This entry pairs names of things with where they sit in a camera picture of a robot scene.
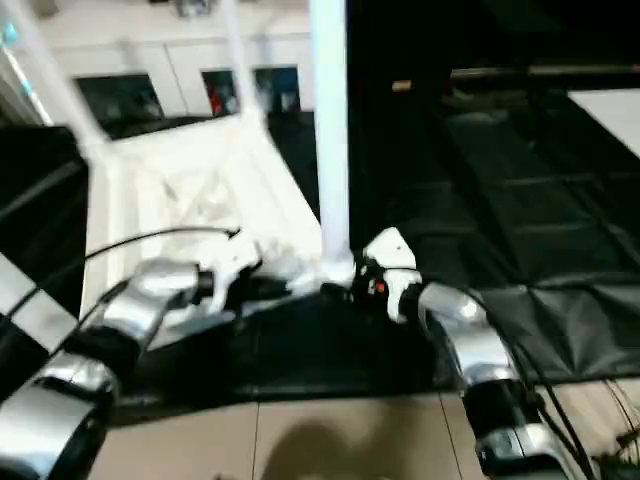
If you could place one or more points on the small yellow label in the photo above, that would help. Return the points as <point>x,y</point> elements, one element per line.
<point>401,86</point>

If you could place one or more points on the white flat board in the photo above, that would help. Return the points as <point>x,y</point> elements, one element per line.
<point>610,115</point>

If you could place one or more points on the white glass-door cabinet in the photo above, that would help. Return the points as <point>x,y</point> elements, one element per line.
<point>120,40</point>

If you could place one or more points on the white pole with blue band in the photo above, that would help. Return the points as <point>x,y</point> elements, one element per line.
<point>18,80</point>

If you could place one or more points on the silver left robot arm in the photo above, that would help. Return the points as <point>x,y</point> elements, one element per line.
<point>110,330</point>

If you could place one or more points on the black plastic mat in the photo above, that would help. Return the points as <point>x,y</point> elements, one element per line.
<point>520,220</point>

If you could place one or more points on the grey crumpled object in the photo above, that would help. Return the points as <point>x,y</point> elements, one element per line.
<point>192,8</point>

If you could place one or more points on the white plastic table leg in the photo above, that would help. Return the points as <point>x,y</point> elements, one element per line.
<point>330,130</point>
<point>55,80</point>
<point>243,65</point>
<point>30,300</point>

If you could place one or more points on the white plastic table top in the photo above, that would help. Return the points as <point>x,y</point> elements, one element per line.
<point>200,190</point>

